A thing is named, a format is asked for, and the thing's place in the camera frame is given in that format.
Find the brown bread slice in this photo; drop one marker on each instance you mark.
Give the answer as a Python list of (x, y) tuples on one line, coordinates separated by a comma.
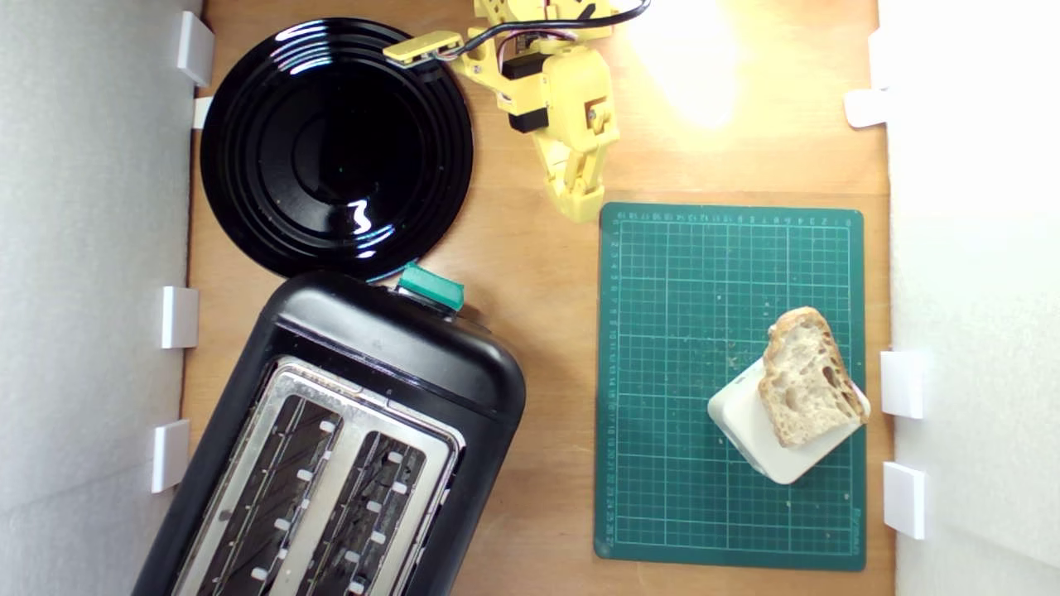
[(803, 381)]

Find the green toaster lever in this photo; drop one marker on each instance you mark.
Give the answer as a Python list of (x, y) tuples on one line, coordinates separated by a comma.
[(431, 287)]

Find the black two-slot toaster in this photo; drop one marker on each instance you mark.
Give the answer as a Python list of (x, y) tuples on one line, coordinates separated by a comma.
[(397, 348)]

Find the green cutting mat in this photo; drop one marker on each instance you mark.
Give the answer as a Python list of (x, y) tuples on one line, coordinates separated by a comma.
[(679, 331)]

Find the black round plate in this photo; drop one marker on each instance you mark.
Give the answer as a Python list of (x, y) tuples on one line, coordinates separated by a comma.
[(331, 149)]

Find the white block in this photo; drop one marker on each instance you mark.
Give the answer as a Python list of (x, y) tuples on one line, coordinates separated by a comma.
[(770, 455)]

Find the yellow gripper camera mount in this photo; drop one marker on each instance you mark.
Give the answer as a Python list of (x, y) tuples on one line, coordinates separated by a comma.
[(422, 48)]

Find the small white wall clip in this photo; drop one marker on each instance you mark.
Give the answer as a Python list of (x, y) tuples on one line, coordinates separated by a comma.
[(202, 112)]

